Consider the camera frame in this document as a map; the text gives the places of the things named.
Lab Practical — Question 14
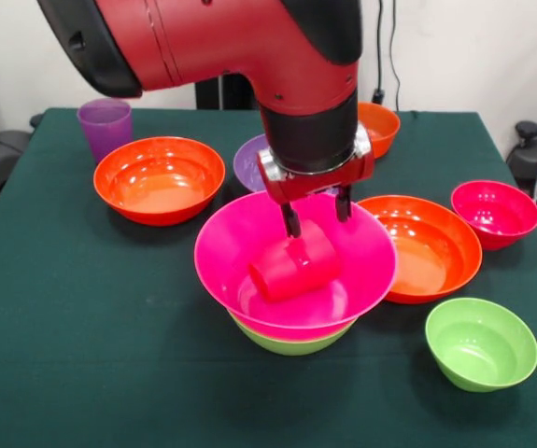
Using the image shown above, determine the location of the thin black wall cable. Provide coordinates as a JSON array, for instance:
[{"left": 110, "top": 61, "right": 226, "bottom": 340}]
[{"left": 389, "top": 0, "right": 404, "bottom": 113}]

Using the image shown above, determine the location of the small green bowl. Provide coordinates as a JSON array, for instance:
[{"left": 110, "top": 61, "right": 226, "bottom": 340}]
[{"left": 424, "top": 297, "right": 537, "bottom": 394}]

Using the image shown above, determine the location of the purple cup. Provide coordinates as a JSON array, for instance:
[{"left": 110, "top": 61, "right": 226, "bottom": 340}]
[{"left": 76, "top": 97, "right": 134, "bottom": 165}]

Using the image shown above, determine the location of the large pink bowl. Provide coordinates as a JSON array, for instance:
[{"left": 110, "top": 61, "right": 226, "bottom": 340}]
[{"left": 193, "top": 189, "right": 398, "bottom": 330}]

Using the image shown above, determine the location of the large orange bowl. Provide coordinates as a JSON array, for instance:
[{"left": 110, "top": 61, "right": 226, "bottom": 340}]
[
  {"left": 356, "top": 194, "right": 484, "bottom": 305},
  {"left": 92, "top": 135, "right": 227, "bottom": 228}
]

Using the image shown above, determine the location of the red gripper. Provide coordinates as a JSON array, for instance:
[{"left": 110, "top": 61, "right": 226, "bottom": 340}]
[{"left": 256, "top": 125, "right": 375, "bottom": 240}]

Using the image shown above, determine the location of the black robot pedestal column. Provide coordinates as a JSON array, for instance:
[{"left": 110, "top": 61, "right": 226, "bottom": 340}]
[{"left": 195, "top": 74, "right": 259, "bottom": 112}]

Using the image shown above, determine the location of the small orange bowl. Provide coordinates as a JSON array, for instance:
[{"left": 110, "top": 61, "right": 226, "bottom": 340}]
[{"left": 357, "top": 101, "right": 402, "bottom": 160}]

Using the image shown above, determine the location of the small red bowl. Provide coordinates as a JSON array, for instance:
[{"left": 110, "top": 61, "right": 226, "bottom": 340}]
[{"left": 450, "top": 180, "right": 537, "bottom": 252}]

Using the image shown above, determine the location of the large green bowl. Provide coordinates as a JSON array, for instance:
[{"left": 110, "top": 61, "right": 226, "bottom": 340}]
[{"left": 228, "top": 310, "right": 358, "bottom": 357}]

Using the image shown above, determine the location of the black cable with plug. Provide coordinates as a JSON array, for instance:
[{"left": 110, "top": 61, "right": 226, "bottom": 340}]
[{"left": 371, "top": 0, "right": 387, "bottom": 106}]

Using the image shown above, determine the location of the gray pedestal leg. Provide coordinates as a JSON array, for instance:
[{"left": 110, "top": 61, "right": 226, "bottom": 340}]
[
  {"left": 505, "top": 119, "right": 537, "bottom": 188},
  {"left": 0, "top": 113, "right": 45, "bottom": 192}
]

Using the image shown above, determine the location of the dark green tablecloth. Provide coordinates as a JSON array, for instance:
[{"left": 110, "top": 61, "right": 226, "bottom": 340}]
[{"left": 0, "top": 107, "right": 537, "bottom": 448}]

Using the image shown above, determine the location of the red cup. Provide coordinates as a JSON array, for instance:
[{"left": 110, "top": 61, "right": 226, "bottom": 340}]
[{"left": 247, "top": 219, "right": 344, "bottom": 303}]

